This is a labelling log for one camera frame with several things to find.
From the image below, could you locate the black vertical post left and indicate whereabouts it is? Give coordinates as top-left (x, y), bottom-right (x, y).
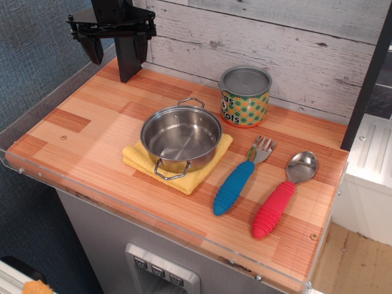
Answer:
top-left (115, 37), bottom-right (141, 83)

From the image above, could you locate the yellow folded cloth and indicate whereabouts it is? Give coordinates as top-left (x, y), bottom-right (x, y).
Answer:
top-left (122, 134), bottom-right (233, 195)

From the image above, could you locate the blue handled metal fork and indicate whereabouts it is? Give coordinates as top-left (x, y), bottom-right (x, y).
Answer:
top-left (213, 135), bottom-right (276, 216)

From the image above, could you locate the black vertical post right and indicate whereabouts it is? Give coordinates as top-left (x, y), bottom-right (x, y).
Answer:
top-left (341, 4), bottom-right (391, 151)

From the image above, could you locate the black vertical post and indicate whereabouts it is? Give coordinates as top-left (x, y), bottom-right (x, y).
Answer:
top-left (115, 37), bottom-right (141, 83)
top-left (341, 4), bottom-right (391, 151)

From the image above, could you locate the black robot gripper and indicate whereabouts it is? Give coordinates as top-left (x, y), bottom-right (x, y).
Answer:
top-left (66, 0), bottom-right (156, 65)

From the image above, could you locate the orange object bottom left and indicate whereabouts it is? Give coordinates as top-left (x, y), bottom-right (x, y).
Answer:
top-left (22, 280), bottom-right (54, 294)

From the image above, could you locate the grey cabinet dispenser panel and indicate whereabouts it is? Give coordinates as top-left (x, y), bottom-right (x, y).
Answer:
top-left (125, 243), bottom-right (202, 293)

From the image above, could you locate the peas and carrots tin can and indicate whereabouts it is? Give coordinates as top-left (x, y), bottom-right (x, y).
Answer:
top-left (218, 66), bottom-right (272, 128)

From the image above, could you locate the stainless steel pot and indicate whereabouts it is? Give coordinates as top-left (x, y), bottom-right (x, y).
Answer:
top-left (140, 97), bottom-right (223, 181)

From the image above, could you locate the clear acrylic table guard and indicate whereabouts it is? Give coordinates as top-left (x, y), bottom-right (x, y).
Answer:
top-left (1, 41), bottom-right (353, 293)

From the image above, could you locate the white toy sink unit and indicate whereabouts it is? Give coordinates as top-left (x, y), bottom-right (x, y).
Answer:
top-left (332, 114), bottom-right (391, 245)

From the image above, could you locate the red handled metal spoon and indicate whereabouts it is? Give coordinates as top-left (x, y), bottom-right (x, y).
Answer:
top-left (252, 151), bottom-right (318, 239)

